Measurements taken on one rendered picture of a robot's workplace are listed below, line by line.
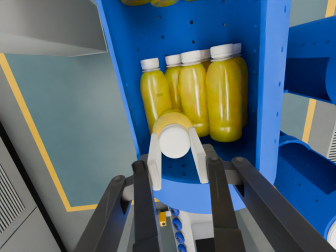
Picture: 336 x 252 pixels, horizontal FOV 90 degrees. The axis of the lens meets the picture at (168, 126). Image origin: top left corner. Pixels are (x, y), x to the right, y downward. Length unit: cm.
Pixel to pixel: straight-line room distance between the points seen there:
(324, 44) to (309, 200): 57
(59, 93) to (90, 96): 25
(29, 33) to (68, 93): 95
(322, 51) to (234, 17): 31
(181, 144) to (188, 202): 11
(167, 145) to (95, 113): 142
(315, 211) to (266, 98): 69
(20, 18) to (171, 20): 47
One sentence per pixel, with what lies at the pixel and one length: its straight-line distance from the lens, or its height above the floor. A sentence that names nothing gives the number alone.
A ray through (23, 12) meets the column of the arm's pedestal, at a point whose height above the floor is 80.
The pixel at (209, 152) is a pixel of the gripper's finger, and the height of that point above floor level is 129.
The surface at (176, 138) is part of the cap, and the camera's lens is 20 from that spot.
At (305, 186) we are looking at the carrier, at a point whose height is 88.
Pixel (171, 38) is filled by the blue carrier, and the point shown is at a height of 96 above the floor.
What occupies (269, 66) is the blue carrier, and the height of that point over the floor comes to 122.
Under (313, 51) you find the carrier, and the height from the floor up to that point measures 90.
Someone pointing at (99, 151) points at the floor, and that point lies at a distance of 175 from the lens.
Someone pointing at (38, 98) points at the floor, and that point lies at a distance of 179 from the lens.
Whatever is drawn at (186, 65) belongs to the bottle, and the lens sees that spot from 36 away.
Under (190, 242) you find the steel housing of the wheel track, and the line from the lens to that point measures 89.
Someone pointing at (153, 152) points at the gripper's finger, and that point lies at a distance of 16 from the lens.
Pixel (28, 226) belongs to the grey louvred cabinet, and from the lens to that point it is 225.
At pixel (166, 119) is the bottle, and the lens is 23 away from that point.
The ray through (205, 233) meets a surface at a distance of 78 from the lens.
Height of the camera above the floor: 142
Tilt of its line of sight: 69 degrees down
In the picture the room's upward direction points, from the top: 176 degrees clockwise
